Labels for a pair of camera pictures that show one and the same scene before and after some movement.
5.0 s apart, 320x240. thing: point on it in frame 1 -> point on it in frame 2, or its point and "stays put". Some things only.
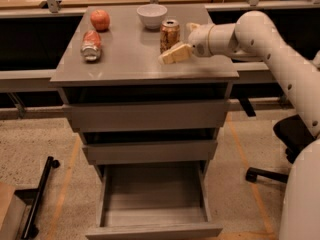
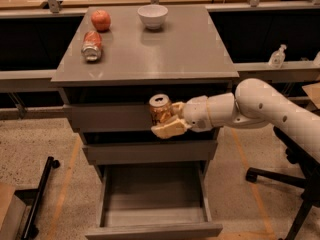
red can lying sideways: (91, 46) stays put
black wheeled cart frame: (34, 196) stays put
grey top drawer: (148, 116) stays put
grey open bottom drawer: (154, 201) stays put
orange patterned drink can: (169, 34) -> (160, 108)
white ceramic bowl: (152, 15) stays put
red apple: (100, 20) stays put
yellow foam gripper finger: (191, 26) -> (178, 108)
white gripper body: (198, 40) -> (196, 113)
